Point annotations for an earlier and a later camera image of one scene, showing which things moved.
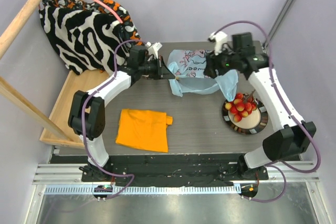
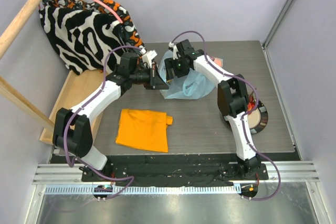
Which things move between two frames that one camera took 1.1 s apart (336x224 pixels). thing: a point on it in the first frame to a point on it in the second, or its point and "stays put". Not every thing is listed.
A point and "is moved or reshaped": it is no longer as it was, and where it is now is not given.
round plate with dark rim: x=254 y=123 stays put
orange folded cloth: x=144 y=129 stays put
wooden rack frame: x=56 y=125 stays put
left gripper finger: x=167 y=73 to x=156 y=82
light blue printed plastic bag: x=188 y=66 is moved or reshaped
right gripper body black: x=210 y=66 to x=169 y=69
